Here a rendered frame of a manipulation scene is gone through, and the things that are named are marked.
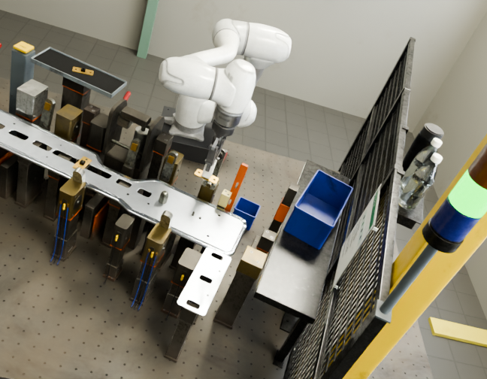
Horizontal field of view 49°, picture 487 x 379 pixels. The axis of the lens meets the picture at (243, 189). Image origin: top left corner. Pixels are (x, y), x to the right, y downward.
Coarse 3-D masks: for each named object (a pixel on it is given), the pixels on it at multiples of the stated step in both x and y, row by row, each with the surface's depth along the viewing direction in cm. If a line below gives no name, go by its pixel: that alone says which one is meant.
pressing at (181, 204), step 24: (0, 120) 209; (24, 120) 213; (0, 144) 199; (24, 144) 203; (48, 144) 207; (72, 144) 211; (48, 168) 198; (72, 168) 201; (96, 192) 198; (120, 192) 200; (168, 192) 208; (144, 216) 195; (192, 216) 202; (216, 216) 206; (192, 240) 193; (216, 240) 196
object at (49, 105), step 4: (48, 100) 210; (52, 100) 211; (44, 104) 211; (48, 104) 210; (52, 104) 211; (44, 108) 211; (48, 108) 211; (52, 108) 212; (44, 112) 213; (48, 112) 212; (52, 112) 213; (44, 116) 214; (48, 116) 213; (52, 116) 215; (44, 120) 214; (48, 120) 214; (40, 124) 215; (44, 124) 215; (48, 124) 215
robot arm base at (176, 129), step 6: (174, 114) 284; (168, 120) 277; (174, 120) 275; (174, 126) 275; (180, 126) 272; (168, 132) 274; (174, 132) 273; (180, 132) 274; (186, 132) 273; (192, 132) 274; (198, 132) 276; (192, 138) 275; (198, 138) 274
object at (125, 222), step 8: (128, 216) 193; (120, 224) 189; (128, 224) 190; (120, 232) 189; (128, 232) 192; (112, 240) 193; (120, 240) 192; (128, 240) 198; (112, 248) 197; (120, 248) 194; (112, 256) 197; (120, 256) 201; (112, 264) 202; (120, 264) 204; (104, 272) 205; (112, 272) 203; (120, 272) 210; (112, 280) 205
